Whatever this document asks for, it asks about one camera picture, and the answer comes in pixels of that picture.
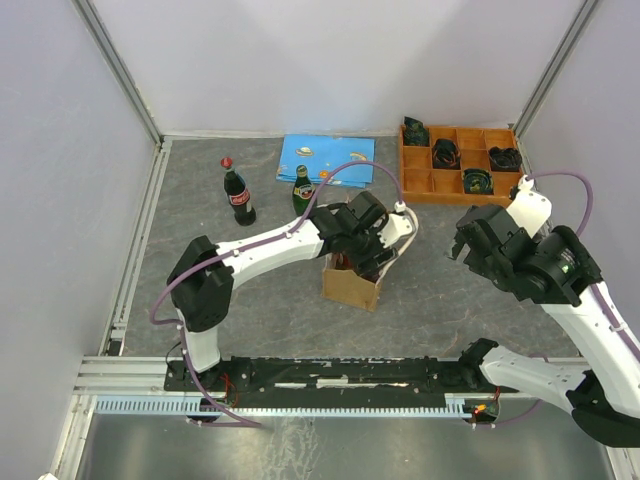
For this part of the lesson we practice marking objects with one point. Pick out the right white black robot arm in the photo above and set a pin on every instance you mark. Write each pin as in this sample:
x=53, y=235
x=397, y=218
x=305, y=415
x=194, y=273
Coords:
x=557, y=273

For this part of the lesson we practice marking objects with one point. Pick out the dark rolled item top-left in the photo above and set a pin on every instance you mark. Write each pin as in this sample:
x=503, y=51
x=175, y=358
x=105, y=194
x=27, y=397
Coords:
x=415, y=133

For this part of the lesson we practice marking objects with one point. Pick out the cola bottle red cap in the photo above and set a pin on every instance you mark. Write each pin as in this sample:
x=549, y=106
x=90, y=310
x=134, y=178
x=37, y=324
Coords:
x=237, y=194

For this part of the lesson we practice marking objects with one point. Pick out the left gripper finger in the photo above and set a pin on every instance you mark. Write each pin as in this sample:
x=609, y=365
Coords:
x=369, y=271
x=385, y=257

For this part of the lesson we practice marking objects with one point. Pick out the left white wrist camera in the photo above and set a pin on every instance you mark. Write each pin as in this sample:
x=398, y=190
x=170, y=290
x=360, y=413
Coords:
x=402, y=224

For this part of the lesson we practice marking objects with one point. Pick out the orange wooden compartment tray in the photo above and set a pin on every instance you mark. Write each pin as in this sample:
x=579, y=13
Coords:
x=422, y=183

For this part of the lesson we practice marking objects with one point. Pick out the dark rolled item right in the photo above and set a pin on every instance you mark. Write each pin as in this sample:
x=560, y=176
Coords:
x=505, y=159

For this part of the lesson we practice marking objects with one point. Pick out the dark rolled item bottom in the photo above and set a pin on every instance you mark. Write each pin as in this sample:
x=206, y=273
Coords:
x=477, y=181

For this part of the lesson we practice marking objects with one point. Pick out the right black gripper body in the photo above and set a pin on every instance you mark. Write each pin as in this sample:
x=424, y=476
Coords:
x=495, y=273

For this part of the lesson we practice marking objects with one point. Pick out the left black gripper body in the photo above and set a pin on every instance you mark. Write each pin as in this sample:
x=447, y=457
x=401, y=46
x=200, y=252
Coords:
x=366, y=243

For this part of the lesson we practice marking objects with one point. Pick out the light blue cable duct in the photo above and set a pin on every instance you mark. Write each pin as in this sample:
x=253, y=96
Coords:
x=196, y=406

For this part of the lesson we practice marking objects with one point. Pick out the brown canvas tote bag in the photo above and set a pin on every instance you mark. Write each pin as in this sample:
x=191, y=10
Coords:
x=346, y=287

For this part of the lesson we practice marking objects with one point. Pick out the blue patterned cloth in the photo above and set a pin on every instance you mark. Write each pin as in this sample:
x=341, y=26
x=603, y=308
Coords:
x=321, y=155

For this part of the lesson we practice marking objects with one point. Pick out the aluminium frame rail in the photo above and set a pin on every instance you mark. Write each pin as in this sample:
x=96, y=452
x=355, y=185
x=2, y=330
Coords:
x=97, y=29

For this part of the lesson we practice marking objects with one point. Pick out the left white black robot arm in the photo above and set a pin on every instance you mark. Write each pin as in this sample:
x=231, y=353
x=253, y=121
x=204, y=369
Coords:
x=202, y=282

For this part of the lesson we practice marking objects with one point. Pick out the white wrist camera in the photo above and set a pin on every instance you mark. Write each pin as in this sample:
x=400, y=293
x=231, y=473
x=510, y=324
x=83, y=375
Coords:
x=402, y=224
x=529, y=209

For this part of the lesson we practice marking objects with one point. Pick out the dark rolled item centre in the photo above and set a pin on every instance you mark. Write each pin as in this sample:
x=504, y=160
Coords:
x=445, y=154

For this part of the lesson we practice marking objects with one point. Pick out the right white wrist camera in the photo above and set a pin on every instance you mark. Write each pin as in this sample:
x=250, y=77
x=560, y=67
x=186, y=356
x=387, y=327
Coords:
x=529, y=209

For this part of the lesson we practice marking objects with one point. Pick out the green glass bottle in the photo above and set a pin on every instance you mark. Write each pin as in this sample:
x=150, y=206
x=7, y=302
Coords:
x=303, y=190

